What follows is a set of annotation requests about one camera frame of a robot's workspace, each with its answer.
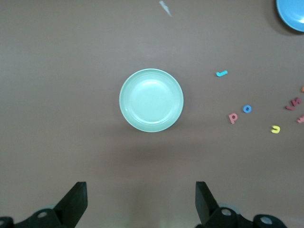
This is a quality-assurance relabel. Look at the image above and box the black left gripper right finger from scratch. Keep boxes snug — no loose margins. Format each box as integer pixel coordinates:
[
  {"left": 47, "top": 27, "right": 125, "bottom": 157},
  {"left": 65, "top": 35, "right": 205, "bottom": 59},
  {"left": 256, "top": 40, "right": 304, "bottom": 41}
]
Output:
[{"left": 195, "top": 181, "right": 254, "bottom": 228}]

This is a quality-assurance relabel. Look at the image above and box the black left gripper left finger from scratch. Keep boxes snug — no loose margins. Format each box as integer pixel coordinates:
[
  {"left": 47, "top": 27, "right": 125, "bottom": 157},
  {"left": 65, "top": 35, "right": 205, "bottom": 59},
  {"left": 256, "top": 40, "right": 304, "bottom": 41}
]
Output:
[{"left": 14, "top": 181, "right": 88, "bottom": 228}]

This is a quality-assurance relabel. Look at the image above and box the brown table cover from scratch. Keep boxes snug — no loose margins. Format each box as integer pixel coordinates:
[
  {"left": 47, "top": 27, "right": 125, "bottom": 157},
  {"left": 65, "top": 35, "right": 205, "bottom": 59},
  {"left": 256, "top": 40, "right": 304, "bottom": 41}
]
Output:
[{"left": 0, "top": 0, "right": 304, "bottom": 228}]

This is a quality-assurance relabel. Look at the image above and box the light green round plate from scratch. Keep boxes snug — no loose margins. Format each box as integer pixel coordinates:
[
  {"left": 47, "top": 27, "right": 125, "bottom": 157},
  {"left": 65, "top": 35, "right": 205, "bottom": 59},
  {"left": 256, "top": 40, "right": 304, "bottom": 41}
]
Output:
[{"left": 118, "top": 68, "right": 185, "bottom": 133}]

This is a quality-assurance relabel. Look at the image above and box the white paper scrap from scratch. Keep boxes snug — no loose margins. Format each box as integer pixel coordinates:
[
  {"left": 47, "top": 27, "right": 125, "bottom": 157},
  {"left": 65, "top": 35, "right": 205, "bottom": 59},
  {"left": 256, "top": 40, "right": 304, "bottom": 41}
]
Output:
[{"left": 159, "top": 0, "right": 173, "bottom": 17}]

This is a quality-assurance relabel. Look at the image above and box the blue round plate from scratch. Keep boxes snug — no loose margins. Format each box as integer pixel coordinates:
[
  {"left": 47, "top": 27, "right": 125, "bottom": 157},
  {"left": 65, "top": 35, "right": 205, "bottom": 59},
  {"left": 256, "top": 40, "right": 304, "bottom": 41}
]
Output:
[{"left": 276, "top": 0, "right": 304, "bottom": 33}]

